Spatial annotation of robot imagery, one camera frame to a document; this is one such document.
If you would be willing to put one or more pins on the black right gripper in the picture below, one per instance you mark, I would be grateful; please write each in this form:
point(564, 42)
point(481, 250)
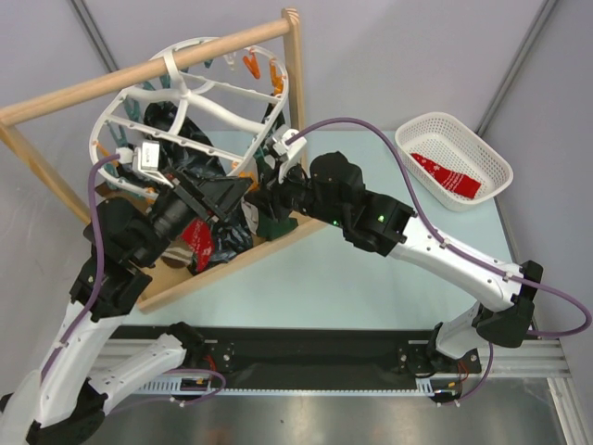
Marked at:
point(282, 198)

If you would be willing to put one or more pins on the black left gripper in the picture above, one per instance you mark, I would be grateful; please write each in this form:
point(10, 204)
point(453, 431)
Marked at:
point(224, 191)

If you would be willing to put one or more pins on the red patterned sock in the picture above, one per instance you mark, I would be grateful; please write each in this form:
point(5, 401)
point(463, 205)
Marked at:
point(455, 182)
point(199, 239)

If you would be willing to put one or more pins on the white plastic clip hanger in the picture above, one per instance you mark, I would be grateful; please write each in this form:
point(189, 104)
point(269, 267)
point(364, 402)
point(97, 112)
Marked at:
point(124, 115)

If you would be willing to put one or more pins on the brown striped sock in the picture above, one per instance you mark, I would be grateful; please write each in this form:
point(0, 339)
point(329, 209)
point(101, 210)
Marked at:
point(177, 258)

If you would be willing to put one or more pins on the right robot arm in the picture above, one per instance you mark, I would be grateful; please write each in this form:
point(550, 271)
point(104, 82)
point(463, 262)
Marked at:
point(332, 191)

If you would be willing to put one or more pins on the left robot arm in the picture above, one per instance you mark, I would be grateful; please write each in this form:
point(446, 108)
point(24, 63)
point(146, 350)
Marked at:
point(64, 402)

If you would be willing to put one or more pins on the orange clothespin on rim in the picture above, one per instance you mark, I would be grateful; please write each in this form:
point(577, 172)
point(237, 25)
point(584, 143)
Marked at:
point(252, 177)

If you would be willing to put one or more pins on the green and white t-shirt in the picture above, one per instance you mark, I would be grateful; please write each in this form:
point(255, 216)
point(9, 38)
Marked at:
point(264, 223)

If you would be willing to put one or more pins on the dark leaf-print shorts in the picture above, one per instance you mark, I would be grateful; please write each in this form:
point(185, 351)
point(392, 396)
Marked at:
point(232, 236)

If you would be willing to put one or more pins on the wooden clothes rack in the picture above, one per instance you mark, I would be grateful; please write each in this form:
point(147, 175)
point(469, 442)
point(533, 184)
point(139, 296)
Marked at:
point(282, 37)

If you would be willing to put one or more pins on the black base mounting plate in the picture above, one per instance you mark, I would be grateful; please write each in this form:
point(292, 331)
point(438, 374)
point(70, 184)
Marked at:
point(234, 350)

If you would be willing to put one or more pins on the white perforated plastic basket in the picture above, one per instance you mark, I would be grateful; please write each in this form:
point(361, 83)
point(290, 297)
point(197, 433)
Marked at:
point(447, 141)

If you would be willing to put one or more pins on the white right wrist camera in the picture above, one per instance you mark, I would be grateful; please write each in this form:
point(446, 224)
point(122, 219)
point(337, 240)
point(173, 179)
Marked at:
point(288, 154)

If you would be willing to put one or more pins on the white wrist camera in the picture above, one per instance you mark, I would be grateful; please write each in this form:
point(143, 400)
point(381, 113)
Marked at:
point(145, 161)
point(288, 154)

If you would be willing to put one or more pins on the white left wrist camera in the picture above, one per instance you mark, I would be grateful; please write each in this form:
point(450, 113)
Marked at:
point(145, 161)

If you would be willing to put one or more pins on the aluminium frame rail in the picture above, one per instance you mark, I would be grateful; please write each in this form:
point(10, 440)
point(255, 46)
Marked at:
point(534, 359)

